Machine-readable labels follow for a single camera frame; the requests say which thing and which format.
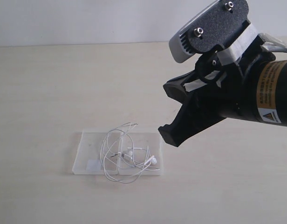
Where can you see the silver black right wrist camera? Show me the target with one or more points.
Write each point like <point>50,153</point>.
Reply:
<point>223,26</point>

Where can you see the clear plastic hinged case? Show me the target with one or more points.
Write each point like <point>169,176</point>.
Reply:
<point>121,152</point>

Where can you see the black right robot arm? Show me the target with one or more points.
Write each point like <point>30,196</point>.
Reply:
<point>271,88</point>

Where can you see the white sticker in case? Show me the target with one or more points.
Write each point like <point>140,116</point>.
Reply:
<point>93,165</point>

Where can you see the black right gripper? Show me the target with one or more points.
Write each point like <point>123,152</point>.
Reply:
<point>226,90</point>

